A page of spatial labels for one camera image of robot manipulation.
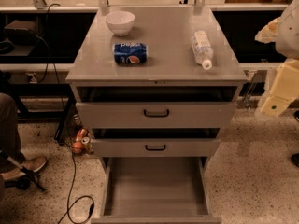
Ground blue pepsi can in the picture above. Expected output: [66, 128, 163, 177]
[113, 42, 148, 64]

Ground grey drawer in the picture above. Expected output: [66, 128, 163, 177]
[76, 87, 236, 129]
[92, 128, 220, 157]
[92, 157, 221, 224]

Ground bottom grey drawer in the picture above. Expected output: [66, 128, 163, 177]
[92, 157, 221, 224]

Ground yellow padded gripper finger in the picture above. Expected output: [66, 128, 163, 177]
[260, 59, 299, 118]
[255, 17, 280, 44]

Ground person leg brown trousers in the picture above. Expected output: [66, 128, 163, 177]
[0, 93, 25, 163]

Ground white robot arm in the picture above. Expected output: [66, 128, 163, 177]
[255, 0, 299, 118]

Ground black floor cable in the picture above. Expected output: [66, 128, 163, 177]
[56, 143, 95, 224]

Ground black box on shelf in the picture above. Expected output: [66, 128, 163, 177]
[4, 20, 37, 46]

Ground middle grey drawer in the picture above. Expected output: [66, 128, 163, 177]
[92, 128, 220, 157]

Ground black drawer handle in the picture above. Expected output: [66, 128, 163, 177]
[145, 145, 166, 151]
[143, 109, 170, 118]

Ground top grey drawer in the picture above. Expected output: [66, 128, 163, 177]
[76, 87, 236, 129]

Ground black chair base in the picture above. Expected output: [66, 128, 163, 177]
[0, 150, 46, 192]

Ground clear plastic water bottle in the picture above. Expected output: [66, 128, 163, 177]
[191, 30, 214, 70]

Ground tan shoe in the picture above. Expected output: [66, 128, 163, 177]
[0, 156, 47, 181]

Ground grey drawer cabinet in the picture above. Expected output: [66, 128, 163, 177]
[65, 5, 249, 224]

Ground orange soda can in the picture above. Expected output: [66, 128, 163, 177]
[75, 128, 89, 142]
[72, 137, 92, 154]

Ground black top drawer handle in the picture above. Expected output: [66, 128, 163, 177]
[143, 109, 170, 118]

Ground black middle drawer handle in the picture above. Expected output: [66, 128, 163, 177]
[145, 145, 166, 151]

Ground white ceramic bowl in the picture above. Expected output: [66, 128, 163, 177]
[105, 11, 135, 36]

